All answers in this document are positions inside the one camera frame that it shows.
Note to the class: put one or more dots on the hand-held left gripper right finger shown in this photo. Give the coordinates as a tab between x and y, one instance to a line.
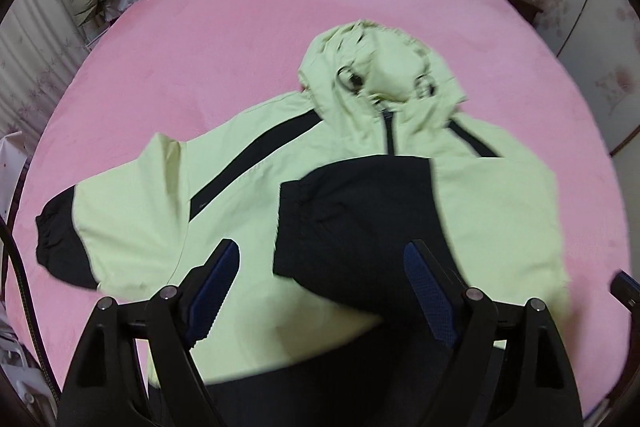
431	299

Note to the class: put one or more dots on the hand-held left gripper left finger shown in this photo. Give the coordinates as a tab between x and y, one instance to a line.
212	289

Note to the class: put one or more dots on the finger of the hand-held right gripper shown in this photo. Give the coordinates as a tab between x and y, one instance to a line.
626	289

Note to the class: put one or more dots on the light green and black jacket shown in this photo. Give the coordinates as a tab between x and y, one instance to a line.
150	207

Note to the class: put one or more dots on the pink bed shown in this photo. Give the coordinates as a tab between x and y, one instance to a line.
200	37

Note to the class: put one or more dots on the floral wardrobe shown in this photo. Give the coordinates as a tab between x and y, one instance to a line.
595	7

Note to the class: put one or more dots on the pale floral curtain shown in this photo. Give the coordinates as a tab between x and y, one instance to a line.
35	62

